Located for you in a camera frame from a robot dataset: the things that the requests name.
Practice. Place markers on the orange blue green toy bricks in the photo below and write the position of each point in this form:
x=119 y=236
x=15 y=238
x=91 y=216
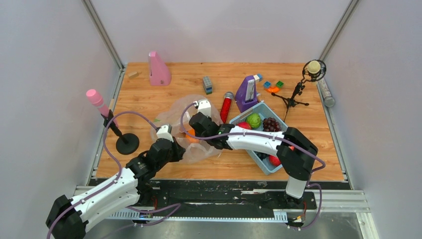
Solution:
x=269 y=87

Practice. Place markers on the green guava back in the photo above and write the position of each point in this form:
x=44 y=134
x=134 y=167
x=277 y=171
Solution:
x=254 y=120

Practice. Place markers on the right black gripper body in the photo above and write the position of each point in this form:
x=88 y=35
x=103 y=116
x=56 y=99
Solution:
x=198 y=135

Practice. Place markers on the small wooden block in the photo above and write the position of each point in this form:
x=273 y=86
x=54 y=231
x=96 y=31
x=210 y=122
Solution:
x=133 y=74

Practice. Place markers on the red apple front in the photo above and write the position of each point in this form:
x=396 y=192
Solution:
x=273 y=160

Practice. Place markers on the glitter clear tube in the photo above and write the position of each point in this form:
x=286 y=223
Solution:
x=328 y=99

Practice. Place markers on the pink microphone on stand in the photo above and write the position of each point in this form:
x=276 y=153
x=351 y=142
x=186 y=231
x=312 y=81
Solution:
x=126 y=143

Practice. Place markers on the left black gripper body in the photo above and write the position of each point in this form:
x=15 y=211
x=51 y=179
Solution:
x=174 y=155

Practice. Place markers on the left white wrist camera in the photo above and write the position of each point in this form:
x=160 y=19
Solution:
x=164 y=132

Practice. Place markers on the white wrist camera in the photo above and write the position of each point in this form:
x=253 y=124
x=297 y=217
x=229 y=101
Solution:
x=203 y=106
x=164 y=132

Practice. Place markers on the red apple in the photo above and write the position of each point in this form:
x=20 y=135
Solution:
x=244 y=125
x=273 y=160

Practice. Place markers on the light blue plastic basket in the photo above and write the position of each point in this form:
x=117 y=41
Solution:
x=264 y=112

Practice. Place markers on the red apple back left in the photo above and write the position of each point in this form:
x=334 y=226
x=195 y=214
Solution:
x=244 y=125

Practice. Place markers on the purple metronome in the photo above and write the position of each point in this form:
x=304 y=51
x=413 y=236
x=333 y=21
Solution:
x=246 y=95

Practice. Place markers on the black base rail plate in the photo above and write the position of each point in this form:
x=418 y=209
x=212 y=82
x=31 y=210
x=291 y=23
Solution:
x=225 y=199

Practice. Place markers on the orange fruit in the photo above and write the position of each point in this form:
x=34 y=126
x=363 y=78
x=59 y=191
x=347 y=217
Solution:
x=189 y=137

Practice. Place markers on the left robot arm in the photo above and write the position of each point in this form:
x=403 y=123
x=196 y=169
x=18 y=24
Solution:
x=73 y=218

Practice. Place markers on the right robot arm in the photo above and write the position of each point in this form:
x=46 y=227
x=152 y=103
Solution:
x=295 y=152

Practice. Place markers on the dark purple grape bunch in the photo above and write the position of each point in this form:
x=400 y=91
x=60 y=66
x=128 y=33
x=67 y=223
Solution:
x=269 y=125

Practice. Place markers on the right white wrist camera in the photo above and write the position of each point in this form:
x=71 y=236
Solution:
x=203 y=106

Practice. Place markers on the grey stacked toy bricks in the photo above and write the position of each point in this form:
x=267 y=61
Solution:
x=207 y=85

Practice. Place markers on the pink metronome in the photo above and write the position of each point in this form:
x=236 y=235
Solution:
x=159 y=73

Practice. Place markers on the black tripod microphone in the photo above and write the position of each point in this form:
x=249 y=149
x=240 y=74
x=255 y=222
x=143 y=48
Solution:
x=313 y=71

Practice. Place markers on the red glitter microphone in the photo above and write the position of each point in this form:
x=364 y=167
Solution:
x=226 y=105

